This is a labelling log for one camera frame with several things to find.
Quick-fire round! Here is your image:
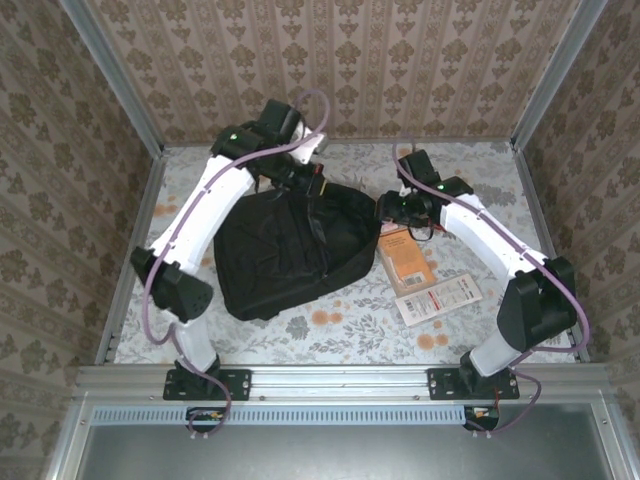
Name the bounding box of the aluminium frame corner post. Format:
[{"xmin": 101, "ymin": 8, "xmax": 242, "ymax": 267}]
[
  {"xmin": 509, "ymin": 0, "xmax": 610, "ymax": 154},
  {"xmin": 58, "ymin": 0, "xmax": 165, "ymax": 159}
]

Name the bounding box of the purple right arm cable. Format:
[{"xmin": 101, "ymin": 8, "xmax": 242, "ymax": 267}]
[{"xmin": 392, "ymin": 141, "xmax": 595, "ymax": 435}]

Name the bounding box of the aluminium table side rail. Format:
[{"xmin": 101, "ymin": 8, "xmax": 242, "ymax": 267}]
[
  {"xmin": 94, "ymin": 147, "xmax": 169, "ymax": 365},
  {"xmin": 512, "ymin": 142, "xmax": 592, "ymax": 364}
]

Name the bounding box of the grey slotted cable duct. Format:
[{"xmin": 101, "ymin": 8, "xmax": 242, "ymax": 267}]
[{"xmin": 92, "ymin": 405, "xmax": 469, "ymax": 426}]

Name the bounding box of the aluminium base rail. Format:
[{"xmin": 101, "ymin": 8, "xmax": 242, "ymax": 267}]
[{"xmin": 74, "ymin": 363, "xmax": 609, "ymax": 401}]

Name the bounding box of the white red stationery package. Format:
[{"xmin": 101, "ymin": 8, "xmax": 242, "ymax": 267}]
[{"xmin": 393, "ymin": 272, "xmax": 485, "ymax": 329}]

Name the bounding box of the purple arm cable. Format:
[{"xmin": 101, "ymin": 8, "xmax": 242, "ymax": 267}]
[
  {"xmin": 142, "ymin": 89, "xmax": 332, "ymax": 441},
  {"xmin": 392, "ymin": 141, "xmax": 595, "ymax": 435}
]

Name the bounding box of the grey metal front panel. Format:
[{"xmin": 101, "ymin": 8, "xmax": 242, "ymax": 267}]
[{"xmin": 74, "ymin": 423, "xmax": 616, "ymax": 480}]

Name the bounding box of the orange book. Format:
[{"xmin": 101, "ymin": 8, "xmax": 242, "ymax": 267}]
[{"xmin": 377, "ymin": 221, "xmax": 445, "ymax": 297}]

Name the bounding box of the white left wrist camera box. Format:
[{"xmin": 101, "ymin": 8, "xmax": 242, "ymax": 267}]
[{"xmin": 298, "ymin": 130, "xmax": 329, "ymax": 165}]

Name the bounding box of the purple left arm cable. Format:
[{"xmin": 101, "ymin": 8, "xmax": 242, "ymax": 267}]
[{"xmin": 142, "ymin": 89, "xmax": 332, "ymax": 441}]

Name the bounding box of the black student backpack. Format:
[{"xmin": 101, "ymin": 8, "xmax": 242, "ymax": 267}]
[{"xmin": 212, "ymin": 180, "xmax": 380, "ymax": 322}]

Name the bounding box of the aluminium front frame bar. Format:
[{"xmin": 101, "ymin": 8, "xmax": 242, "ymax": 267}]
[
  {"xmin": 42, "ymin": 399, "xmax": 94, "ymax": 480},
  {"xmin": 592, "ymin": 402, "xmax": 634, "ymax": 480}
]

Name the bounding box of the black wiring junction box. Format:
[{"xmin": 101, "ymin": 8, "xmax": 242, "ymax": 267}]
[
  {"xmin": 185, "ymin": 407, "xmax": 232, "ymax": 435},
  {"xmin": 462, "ymin": 405, "xmax": 501, "ymax": 432}
]

